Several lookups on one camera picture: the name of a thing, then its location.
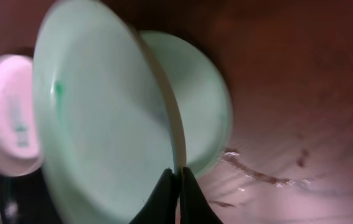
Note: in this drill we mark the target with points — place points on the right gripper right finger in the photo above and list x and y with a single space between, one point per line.
194 207

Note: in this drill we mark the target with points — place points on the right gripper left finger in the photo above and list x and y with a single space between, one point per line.
161 205

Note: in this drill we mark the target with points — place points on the white plate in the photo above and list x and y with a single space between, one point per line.
202 97
106 115
20 152

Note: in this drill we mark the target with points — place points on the white plate back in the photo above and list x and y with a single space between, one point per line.
20 152

